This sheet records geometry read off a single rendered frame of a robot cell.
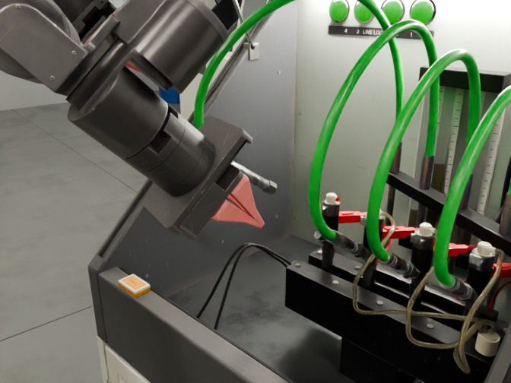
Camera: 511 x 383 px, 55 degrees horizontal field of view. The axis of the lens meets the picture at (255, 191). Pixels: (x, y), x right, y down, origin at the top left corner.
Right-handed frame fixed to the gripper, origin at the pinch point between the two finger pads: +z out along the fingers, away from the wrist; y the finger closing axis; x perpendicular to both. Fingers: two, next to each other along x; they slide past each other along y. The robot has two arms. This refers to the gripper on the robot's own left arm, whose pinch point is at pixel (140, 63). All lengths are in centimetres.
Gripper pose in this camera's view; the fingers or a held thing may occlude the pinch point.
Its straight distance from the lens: 75.5
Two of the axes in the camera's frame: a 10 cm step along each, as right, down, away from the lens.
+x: -6.6, 7.5, -0.3
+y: -2.1, -1.5, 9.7
